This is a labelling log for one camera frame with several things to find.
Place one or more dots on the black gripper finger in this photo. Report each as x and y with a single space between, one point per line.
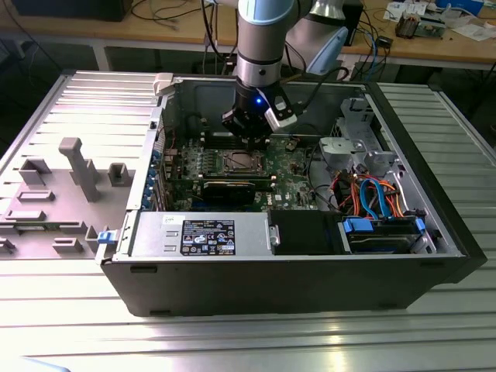
265 143
232 123

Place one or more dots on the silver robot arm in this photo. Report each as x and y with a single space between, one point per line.
257 46

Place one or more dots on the black RAM slot bank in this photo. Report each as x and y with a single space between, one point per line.
213 142

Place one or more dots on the black drive bay cover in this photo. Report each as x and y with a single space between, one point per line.
302 232

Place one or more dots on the green motherboard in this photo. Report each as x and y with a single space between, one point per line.
290 182

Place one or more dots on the black graphics card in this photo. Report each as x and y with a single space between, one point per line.
228 191

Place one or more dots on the long black RAM stick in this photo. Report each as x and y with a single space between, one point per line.
186 185

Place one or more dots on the beige case latch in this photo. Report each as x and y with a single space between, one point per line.
162 83

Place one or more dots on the silver drive cage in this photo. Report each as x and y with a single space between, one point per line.
372 159

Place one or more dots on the blue disk carrier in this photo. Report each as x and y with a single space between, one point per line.
358 226

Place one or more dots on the silver power supply unit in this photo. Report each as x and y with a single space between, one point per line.
155 232

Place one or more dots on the black upright desktop box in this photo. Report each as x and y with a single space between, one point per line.
354 19

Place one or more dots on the black PC case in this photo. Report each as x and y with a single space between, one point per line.
271 286

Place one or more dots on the wooden desk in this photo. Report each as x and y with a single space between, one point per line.
116 31

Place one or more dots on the small black adapter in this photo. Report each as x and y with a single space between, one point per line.
385 42

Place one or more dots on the blue case latch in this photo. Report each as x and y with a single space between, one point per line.
106 237

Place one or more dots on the copper heat sink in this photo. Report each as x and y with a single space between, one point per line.
407 25

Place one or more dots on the grey parts rack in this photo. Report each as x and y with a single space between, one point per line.
66 201

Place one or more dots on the metal component box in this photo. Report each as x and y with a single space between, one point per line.
432 27

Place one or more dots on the large black box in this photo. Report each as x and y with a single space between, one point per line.
69 9

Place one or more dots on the green RAM stick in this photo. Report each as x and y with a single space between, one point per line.
50 226

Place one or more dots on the blue box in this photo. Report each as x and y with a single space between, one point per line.
461 4

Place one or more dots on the white papers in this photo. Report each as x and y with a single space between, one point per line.
472 31

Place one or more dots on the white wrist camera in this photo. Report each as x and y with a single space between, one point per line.
277 120

